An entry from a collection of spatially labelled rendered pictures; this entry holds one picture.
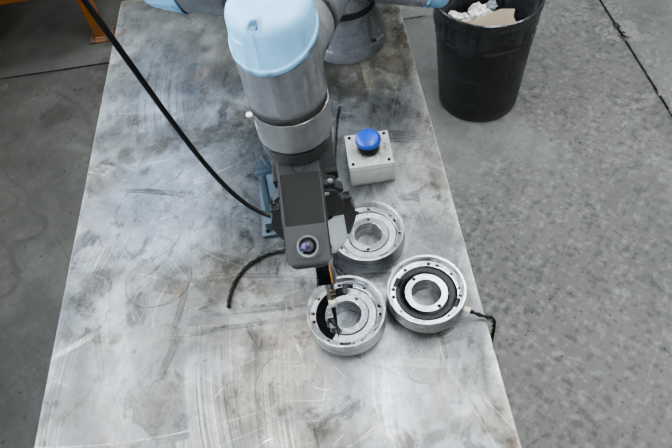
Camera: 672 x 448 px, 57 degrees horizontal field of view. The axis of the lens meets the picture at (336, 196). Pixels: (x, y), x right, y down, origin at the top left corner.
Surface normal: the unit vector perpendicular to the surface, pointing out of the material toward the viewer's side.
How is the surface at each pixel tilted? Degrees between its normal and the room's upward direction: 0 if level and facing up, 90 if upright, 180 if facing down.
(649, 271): 0
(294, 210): 29
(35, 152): 0
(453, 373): 0
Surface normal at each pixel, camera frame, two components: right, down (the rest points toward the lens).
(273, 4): -0.11, -0.60
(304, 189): 0.01, -0.16
